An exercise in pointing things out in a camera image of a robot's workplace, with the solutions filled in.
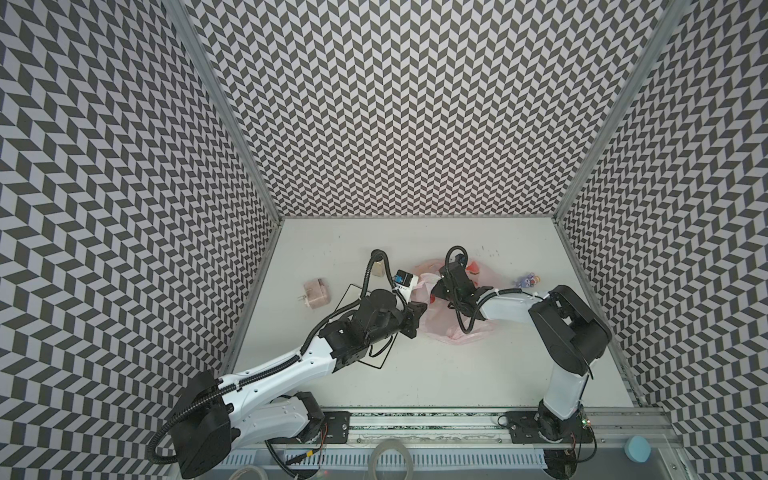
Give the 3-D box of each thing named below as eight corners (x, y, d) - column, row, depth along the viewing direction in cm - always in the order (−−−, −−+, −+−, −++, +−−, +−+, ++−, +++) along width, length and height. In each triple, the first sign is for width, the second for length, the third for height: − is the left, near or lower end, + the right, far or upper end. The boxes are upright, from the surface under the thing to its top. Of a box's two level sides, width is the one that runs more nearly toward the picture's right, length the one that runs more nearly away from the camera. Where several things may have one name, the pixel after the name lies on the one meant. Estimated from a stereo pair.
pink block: (299, 308, 94) (296, 302, 90) (305, 284, 99) (302, 278, 96) (328, 308, 93) (325, 302, 90) (332, 284, 99) (329, 278, 96)
